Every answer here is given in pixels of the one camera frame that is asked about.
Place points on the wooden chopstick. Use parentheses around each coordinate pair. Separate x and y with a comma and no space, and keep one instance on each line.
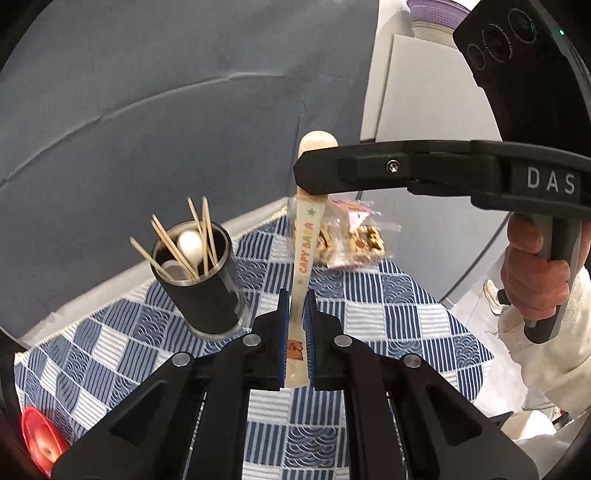
(196,221)
(210,230)
(157,256)
(173,244)
(178,256)

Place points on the white shoe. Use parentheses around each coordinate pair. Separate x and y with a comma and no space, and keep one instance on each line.
(493,295)

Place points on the red plastic bowl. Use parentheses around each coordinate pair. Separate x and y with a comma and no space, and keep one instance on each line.
(34,429)

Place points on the blue patterned tablecloth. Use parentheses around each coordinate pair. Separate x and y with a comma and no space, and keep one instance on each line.
(369,295)

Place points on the grey backdrop cloth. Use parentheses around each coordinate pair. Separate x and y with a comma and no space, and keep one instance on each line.
(138,115)

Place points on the plain white spoon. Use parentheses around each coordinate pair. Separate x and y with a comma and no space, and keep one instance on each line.
(189,243)

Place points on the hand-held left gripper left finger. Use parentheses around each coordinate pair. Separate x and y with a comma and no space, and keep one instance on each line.
(279,346)

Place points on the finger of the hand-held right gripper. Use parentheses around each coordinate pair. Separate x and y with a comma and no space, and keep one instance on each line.
(369,168)

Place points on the pile of brown cookies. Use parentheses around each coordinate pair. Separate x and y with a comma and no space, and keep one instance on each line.
(369,243)

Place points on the clear plastic cookie box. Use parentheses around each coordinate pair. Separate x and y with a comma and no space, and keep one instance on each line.
(364,217)

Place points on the person's right hand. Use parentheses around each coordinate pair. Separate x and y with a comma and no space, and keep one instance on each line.
(531,277)

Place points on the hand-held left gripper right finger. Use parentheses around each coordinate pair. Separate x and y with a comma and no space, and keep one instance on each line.
(315,350)

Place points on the black cylindrical utensil holder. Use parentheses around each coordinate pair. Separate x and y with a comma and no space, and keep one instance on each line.
(207,304)

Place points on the purple plastic basket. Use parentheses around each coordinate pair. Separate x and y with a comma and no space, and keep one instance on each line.
(438,18)

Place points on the person's right forearm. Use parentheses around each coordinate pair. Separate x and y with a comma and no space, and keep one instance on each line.
(563,364)

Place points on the red apple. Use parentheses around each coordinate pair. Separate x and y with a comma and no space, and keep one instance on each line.
(46,446)

